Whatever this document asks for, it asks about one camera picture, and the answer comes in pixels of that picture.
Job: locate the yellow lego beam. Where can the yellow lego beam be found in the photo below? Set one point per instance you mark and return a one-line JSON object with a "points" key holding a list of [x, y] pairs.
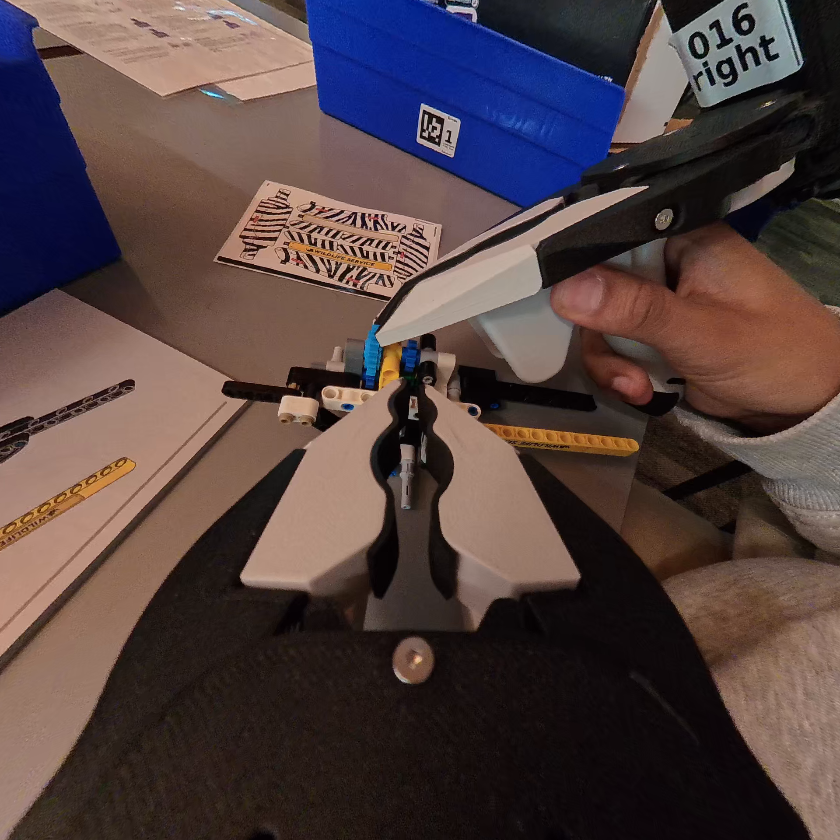
{"points": [[577, 441]]}

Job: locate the zebra striped sticker sheet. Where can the zebra striped sticker sheet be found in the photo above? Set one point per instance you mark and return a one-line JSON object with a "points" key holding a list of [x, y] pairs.
{"points": [[328, 243]]}

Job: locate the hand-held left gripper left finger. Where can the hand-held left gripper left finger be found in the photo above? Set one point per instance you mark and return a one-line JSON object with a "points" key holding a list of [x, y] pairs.
{"points": [[308, 518]]}

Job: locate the person's right hand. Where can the person's right hand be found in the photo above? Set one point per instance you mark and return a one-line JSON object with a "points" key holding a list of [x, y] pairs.
{"points": [[722, 328]]}

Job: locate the multicoloured lego assembly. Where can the multicoloured lego assembly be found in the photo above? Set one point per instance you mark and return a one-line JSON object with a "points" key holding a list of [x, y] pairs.
{"points": [[348, 397]]}

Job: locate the white marker tag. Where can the white marker tag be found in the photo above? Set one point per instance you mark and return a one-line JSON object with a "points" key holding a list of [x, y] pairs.
{"points": [[438, 131]]}

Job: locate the lego instruction booklet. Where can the lego instruction booklet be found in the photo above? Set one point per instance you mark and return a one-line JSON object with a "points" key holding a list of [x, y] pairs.
{"points": [[65, 341]]}

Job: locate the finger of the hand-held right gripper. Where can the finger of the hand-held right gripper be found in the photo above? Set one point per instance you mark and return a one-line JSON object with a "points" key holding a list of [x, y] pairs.
{"points": [[558, 220], [472, 282]]}

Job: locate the person's right forearm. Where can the person's right forearm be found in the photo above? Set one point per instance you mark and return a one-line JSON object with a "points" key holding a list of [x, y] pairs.
{"points": [[807, 472]]}

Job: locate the person's grey trouser leg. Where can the person's grey trouser leg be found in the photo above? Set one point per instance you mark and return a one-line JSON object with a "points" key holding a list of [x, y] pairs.
{"points": [[774, 656]]}

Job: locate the printed paper sheet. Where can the printed paper sheet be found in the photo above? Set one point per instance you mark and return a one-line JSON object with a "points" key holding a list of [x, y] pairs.
{"points": [[164, 39]]}

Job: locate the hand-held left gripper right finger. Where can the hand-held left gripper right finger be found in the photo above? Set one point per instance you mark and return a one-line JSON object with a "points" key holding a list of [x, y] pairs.
{"points": [[505, 518]]}

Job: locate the blue plastic bin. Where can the blue plastic bin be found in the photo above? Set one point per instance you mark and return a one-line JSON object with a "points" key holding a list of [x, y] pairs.
{"points": [[525, 131], [46, 197]]}

